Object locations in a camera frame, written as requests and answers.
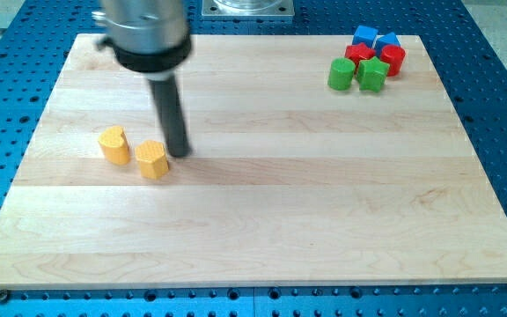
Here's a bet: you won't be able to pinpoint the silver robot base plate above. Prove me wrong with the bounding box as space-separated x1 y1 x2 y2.
201 0 295 21

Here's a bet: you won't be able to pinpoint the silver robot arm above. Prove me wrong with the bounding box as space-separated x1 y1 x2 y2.
92 0 192 158

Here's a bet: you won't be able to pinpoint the wooden board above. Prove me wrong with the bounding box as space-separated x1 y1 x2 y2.
0 34 507 290

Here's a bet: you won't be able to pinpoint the green star block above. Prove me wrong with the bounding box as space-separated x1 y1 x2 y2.
356 56 390 92

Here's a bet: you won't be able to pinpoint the red cylinder block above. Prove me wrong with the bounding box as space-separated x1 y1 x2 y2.
379 44 407 77

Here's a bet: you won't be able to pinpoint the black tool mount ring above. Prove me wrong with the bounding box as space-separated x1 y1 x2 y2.
96 35 192 74

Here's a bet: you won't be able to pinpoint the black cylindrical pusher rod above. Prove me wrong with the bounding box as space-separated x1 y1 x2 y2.
148 74 191 158

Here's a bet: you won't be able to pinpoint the blue cube block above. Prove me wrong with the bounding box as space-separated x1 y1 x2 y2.
351 25 378 48

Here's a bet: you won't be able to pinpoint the blue pentagon block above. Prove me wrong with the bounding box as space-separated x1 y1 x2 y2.
374 32 400 57

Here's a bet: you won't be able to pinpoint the yellow hexagon block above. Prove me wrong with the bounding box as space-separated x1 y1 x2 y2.
135 140 169 180

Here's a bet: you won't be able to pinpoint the yellow heart block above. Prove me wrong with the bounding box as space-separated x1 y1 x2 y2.
98 125 130 166

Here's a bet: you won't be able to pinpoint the green cylinder block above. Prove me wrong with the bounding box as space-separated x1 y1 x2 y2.
327 57 356 91

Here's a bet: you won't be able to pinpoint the red star block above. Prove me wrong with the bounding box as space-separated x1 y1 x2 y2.
344 42 376 66

